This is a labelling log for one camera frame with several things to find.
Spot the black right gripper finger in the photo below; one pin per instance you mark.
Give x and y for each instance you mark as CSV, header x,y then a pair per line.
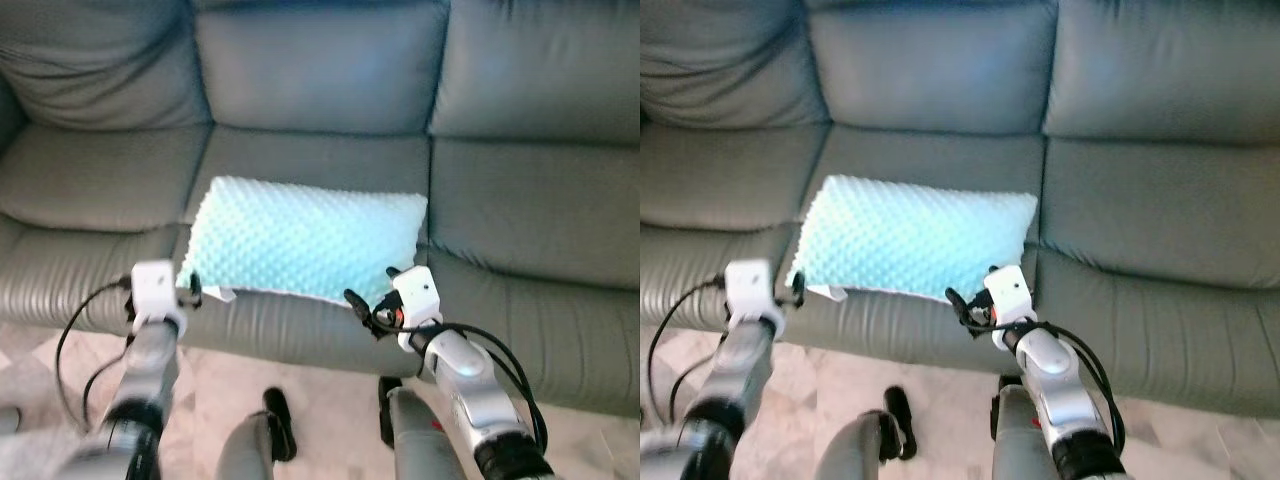
x,y
356,303
956,301

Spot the dark green leather sofa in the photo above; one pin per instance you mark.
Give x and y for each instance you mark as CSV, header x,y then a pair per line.
x,y
1150,200
520,200

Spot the teal dotted pillow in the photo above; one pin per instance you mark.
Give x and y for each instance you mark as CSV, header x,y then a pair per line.
x,y
910,240
300,240

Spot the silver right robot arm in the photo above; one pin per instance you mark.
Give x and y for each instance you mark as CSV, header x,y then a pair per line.
x,y
460,380
1050,375

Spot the silver robot leg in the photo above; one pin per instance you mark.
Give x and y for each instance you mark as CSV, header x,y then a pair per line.
x,y
420,440
1020,440
860,450
245,450

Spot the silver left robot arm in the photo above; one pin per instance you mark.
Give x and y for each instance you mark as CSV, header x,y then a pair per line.
x,y
745,365
150,370

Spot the silver left robot leg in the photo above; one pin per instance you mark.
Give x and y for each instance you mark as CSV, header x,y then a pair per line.
x,y
860,450
245,450

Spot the silver right robot leg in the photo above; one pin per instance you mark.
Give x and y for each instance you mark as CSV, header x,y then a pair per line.
x,y
420,440
1020,440

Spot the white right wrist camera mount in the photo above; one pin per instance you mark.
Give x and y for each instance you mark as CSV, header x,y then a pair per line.
x,y
1008,292
418,295

